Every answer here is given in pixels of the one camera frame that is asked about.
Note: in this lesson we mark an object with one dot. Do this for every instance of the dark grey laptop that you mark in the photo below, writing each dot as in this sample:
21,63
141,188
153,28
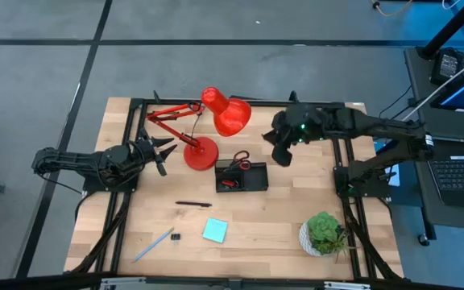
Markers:
463,175

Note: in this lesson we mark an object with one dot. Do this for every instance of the black rail with silver brackets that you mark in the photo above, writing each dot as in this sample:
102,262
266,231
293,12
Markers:
34,282

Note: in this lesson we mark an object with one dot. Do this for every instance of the thin white rod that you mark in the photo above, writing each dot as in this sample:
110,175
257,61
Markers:
449,84

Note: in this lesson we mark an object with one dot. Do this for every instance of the black marker pen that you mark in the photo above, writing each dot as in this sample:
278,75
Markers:
193,204

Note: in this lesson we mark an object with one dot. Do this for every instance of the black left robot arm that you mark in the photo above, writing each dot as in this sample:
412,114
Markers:
75,161

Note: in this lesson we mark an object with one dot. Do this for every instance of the black power adapter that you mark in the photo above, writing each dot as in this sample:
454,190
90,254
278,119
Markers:
448,65

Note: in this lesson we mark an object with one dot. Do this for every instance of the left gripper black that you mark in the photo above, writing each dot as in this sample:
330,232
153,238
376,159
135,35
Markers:
143,151

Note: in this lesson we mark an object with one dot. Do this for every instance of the black binder clip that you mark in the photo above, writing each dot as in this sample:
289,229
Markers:
175,237

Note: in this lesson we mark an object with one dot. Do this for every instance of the black mesh desk organizer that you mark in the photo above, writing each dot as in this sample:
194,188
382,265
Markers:
256,179

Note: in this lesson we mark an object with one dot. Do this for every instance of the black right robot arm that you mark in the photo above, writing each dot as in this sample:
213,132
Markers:
377,123

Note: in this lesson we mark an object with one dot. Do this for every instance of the green sticky note pad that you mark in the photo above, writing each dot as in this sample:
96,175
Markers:
215,230

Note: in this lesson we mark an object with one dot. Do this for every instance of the red desk lamp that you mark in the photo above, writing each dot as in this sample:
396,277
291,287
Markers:
201,155

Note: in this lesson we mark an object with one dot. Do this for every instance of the blue pencil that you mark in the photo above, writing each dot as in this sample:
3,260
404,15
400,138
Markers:
153,245

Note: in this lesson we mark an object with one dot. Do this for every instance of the dark grey equipment cart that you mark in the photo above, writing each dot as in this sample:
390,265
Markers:
441,100

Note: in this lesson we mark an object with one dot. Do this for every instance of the black aluminium table frame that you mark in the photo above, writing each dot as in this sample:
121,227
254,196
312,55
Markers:
216,103

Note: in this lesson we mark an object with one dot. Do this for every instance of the black diagonal pole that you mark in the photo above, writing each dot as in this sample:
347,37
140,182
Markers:
453,25

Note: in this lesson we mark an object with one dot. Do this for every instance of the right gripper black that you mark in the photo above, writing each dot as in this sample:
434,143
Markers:
300,121

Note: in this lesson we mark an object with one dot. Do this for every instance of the green succulent in white pot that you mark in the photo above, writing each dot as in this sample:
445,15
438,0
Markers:
322,231

